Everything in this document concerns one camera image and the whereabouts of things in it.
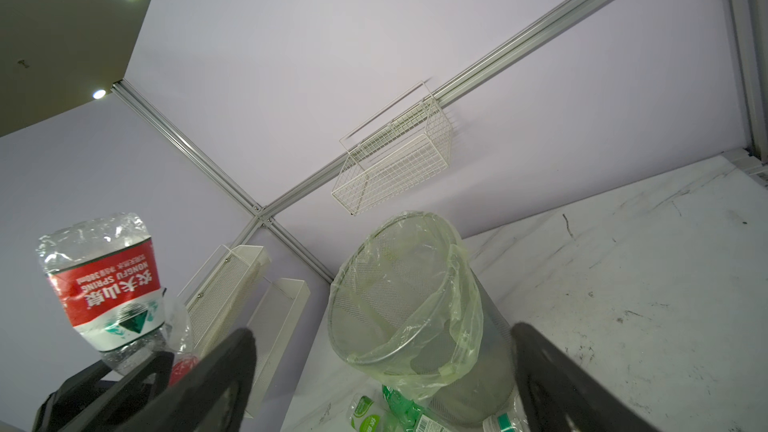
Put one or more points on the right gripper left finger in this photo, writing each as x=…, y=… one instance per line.
x=211, y=397

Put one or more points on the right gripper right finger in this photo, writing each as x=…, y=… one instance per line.
x=558, y=395

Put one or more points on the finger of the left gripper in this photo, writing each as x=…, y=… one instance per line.
x=88, y=402

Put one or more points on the red cap water bottle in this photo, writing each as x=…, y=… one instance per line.
x=106, y=277

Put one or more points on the grey mesh waste bin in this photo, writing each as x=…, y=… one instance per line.
x=486, y=389

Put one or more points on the green plastic bin liner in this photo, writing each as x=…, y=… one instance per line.
x=405, y=308

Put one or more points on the clear bottle green cap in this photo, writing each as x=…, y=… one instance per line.
x=511, y=419

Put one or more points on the lower white mesh shelf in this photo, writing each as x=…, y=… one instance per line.
x=273, y=324

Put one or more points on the white mesh shelf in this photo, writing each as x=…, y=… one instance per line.
x=215, y=295
x=273, y=324

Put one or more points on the upper white mesh shelf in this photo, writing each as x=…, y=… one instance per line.
x=215, y=295

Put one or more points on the green soda bottle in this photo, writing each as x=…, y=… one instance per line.
x=412, y=417

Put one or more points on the small green label bottle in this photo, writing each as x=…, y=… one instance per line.
x=367, y=415

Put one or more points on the white wire wall basket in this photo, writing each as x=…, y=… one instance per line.
x=402, y=145

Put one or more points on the aluminium frame back rail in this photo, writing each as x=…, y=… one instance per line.
x=545, y=29

